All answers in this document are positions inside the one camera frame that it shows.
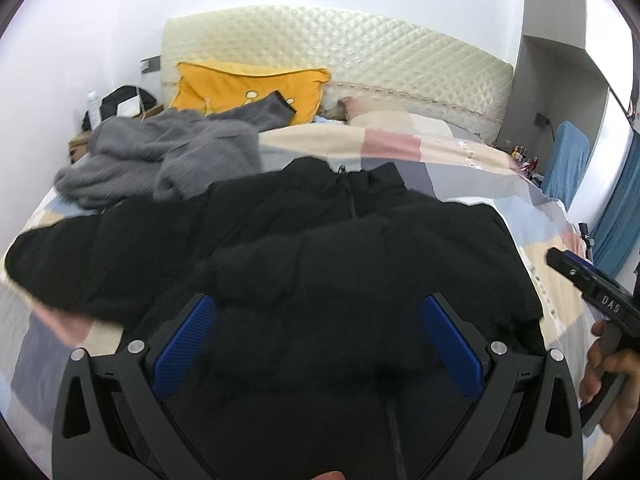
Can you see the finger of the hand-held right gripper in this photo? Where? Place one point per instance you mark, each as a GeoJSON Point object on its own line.
{"type": "Point", "coordinates": [567, 265]}

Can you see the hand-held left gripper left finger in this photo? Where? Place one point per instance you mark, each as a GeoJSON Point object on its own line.
{"type": "Point", "coordinates": [182, 345]}

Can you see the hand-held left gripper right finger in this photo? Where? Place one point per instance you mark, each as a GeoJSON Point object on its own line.
{"type": "Point", "coordinates": [452, 345]}

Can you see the black puffer jacket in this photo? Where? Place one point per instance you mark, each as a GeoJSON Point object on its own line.
{"type": "Point", "coordinates": [300, 240]}

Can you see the person's right hand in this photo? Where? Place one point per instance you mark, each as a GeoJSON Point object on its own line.
{"type": "Point", "coordinates": [607, 365]}

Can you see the blue curtain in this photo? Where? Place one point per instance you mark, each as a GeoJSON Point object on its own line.
{"type": "Point", "coordinates": [617, 210]}

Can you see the blue towel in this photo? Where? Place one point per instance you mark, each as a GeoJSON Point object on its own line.
{"type": "Point", "coordinates": [565, 165]}

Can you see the cluster of small bottles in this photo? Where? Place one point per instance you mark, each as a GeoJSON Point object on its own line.
{"type": "Point", "coordinates": [525, 162]}

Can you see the grey fleece sweater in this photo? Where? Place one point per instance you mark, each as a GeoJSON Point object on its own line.
{"type": "Point", "coordinates": [150, 150]}

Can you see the pastel checked quilt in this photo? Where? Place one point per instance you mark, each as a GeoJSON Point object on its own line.
{"type": "Point", "coordinates": [380, 145]}

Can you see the white box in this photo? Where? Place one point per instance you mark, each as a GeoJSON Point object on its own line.
{"type": "Point", "coordinates": [129, 107]}

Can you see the pink pillow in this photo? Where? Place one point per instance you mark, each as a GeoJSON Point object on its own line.
{"type": "Point", "coordinates": [360, 107]}

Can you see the black bag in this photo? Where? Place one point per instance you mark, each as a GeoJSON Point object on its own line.
{"type": "Point", "coordinates": [116, 94]}

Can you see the white bottle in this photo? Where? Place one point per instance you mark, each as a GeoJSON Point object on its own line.
{"type": "Point", "coordinates": [93, 101]}

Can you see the yellow pillow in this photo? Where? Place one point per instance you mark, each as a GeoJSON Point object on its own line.
{"type": "Point", "coordinates": [225, 85]}

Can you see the cream quilted headboard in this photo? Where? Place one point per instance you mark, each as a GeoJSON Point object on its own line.
{"type": "Point", "coordinates": [375, 45]}

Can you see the dark wall socket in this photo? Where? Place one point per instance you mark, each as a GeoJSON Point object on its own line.
{"type": "Point", "coordinates": [541, 120]}

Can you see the grey wall bracket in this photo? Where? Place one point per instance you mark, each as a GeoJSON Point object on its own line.
{"type": "Point", "coordinates": [150, 65]}

